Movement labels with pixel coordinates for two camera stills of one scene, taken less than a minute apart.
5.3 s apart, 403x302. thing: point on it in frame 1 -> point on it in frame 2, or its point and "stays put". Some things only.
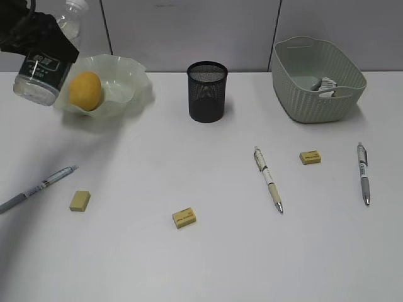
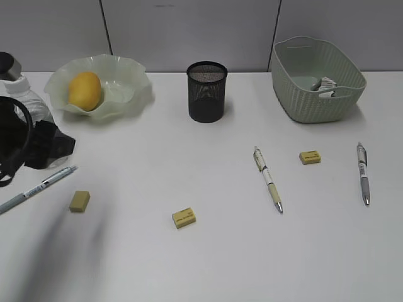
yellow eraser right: x=310 y=156 stays put
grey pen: x=363 y=165 stays put
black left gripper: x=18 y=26 -> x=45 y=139
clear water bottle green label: x=41 y=76 -> x=18 y=88
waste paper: x=326 y=87 stays put
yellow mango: x=85 y=90 stays put
